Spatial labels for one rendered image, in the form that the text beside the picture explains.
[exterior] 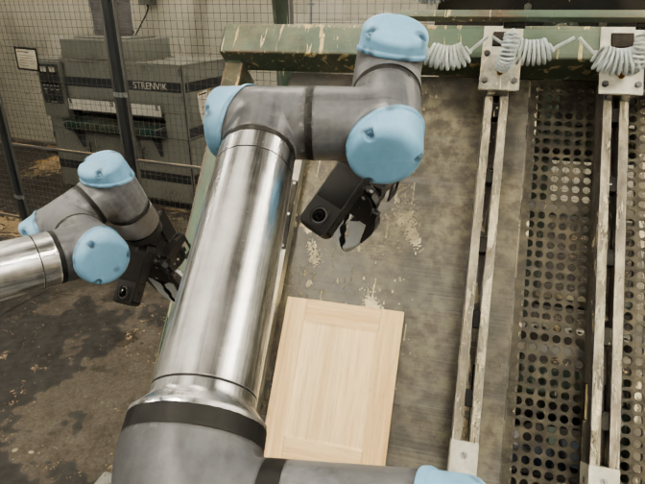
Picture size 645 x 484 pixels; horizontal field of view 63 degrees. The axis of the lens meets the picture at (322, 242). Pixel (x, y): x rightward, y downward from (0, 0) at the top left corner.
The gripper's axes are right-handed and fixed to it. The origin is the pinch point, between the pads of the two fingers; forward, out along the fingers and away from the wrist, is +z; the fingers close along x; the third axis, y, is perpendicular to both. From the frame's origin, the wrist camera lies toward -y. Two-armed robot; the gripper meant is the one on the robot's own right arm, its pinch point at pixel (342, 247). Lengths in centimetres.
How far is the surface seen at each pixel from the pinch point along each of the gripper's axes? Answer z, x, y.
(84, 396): 221, 128, -8
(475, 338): 46, -25, 33
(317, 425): 67, -4, 0
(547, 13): -9, 0, 83
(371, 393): 60, -11, 12
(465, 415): 54, -32, 18
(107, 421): 211, 104, -12
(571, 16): -10, -5, 84
